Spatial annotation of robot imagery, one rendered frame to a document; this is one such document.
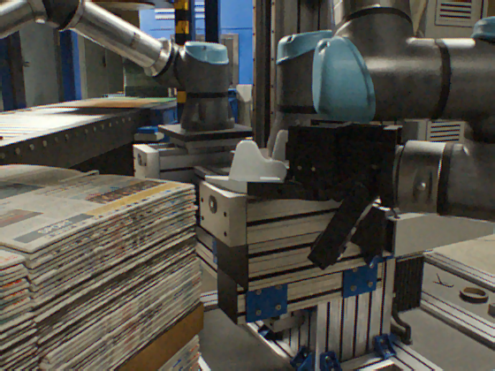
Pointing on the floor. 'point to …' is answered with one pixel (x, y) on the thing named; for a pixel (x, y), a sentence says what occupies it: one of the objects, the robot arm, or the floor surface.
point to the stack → (93, 268)
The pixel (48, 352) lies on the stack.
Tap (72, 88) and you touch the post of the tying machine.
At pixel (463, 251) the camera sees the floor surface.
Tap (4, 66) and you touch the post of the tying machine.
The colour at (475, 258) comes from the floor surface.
